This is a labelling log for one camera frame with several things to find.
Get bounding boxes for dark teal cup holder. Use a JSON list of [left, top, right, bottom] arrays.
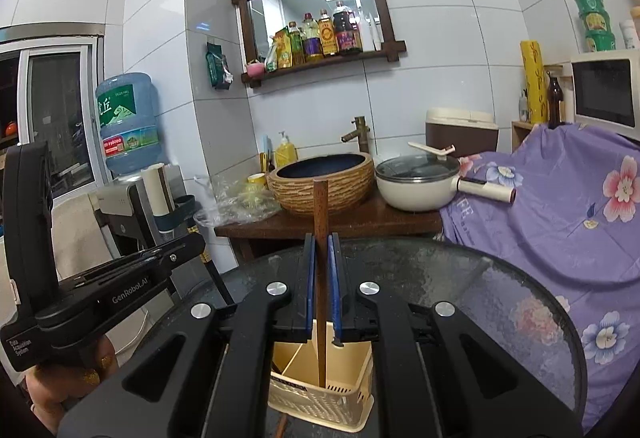
[[152, 194, 198, 231]]

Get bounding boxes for dark wooden counter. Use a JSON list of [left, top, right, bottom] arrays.
[[214, 195, 446, 263]]

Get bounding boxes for purple floral cloth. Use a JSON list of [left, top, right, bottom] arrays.
[[440, 123, 640, 431]]

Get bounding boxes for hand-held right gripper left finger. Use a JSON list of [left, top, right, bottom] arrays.
[[57, 233, 317, 438]]

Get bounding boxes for white microwave oven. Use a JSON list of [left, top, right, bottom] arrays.
[[570, 48, 640, 143]]

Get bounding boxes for white squeeze bottle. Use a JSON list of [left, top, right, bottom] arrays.
[[362, 8, 383, 52]]

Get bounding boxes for yellow green pouch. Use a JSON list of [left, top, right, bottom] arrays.
[[272, 28, 293, 69]]

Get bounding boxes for white paper cup stack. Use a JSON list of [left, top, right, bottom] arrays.
[[140, 162, 176, 219]]

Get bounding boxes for beige plastic utensil holder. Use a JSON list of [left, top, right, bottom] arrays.
[[267, 320, 376, 433]]

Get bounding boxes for clear plastic bags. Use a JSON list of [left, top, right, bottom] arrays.
[[192, 173, 281, 226]]

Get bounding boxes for green bottle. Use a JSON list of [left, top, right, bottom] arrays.
[[287, 22, 306, 66]]

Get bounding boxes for yellow wrap roll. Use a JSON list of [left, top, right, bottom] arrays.
[[519, 40, 548, 123]]

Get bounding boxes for white jar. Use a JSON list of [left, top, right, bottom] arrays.
[[619, 20, 640, 49]]

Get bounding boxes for brass faucet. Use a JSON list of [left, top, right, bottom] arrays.
[[341, 116, 373, 153]]

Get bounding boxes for dark soy sauce bottle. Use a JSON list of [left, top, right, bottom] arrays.
[[332, 0, 363, 54]]

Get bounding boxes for wooden framed mirror shelf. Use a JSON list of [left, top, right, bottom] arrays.
[[231, 0, 407, 88]]

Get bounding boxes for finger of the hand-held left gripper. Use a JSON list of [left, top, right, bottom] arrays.
[[56, 234, 207, 297]]

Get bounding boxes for brown white rice cooker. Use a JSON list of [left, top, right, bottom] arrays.
[[425, 106, 501, 159]]

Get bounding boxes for black chopstick gold band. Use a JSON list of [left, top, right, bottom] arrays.
[[186, 224, 237, 307]]

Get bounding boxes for brown woven vessel sink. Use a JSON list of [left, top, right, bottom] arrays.
[[266, 152, 376, 217]]

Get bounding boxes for round glass table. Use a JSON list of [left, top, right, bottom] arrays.
[[135, 238, 588, 438]]

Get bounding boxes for yellow soap pump bottle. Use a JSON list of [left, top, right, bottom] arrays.
[[275, 131, 299, 169]]

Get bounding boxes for green tea bag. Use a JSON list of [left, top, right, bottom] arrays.
[[206, 38, 234, 91]]

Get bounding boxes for brown glass bottle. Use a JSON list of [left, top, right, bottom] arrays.
[[546, 70, 565, 129]]

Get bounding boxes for blue water jug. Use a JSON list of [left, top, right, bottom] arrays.
[[95, 72, 166, 176]]

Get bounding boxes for white rice paddle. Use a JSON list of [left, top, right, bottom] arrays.
[[407, 141, 457, 159]]

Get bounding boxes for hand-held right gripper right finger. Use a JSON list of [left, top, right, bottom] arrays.
[[327, 232, 584, 438]]

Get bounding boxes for grey water dispenser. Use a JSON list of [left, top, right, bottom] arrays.
[[89, 163, 201, 319]]

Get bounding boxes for oil bottle purple label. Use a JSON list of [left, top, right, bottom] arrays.
[[301, 12, 323, 62]]

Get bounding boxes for bottle orange label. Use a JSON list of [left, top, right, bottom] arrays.
[[317, 9, 340, 57]]

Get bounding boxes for person's left hand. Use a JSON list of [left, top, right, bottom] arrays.
[[26, 338, 120, 438]]

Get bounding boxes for small wooden shelf box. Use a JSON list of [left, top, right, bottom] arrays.
[[511, 120, 548, 153]]

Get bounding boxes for sliding glass window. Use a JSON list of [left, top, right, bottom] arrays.
[[0, 22, 108, 203]]

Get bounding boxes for brown wooden chopstick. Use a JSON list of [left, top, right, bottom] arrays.
[[313, 178, 329, 389]]

